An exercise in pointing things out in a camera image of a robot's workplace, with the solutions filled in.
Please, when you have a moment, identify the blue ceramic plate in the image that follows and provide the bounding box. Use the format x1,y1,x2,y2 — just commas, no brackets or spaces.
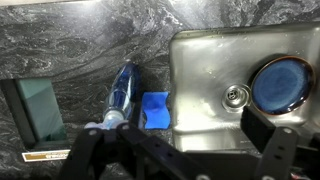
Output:
251,56,315,115

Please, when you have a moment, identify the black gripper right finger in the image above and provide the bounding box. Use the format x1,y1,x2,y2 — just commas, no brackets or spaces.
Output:
240,106,298,180

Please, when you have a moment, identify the metal sink drain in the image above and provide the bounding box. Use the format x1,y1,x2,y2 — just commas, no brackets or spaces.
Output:
221,84,251,113

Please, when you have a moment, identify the blue dish soap bottle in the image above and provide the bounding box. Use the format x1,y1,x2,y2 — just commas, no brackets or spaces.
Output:
84,63,140,130

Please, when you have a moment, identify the gold white label sticker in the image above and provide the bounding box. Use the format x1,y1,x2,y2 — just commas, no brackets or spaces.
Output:
22,149,70,162

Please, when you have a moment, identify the blue sponge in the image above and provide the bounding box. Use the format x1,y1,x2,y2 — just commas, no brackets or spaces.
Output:
142,92,170,129

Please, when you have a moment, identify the stainless steel sink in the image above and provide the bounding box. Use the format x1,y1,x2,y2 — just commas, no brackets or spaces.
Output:
169,22,320,152

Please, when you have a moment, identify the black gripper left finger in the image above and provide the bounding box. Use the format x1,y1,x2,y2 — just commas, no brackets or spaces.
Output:
58,123,200,180

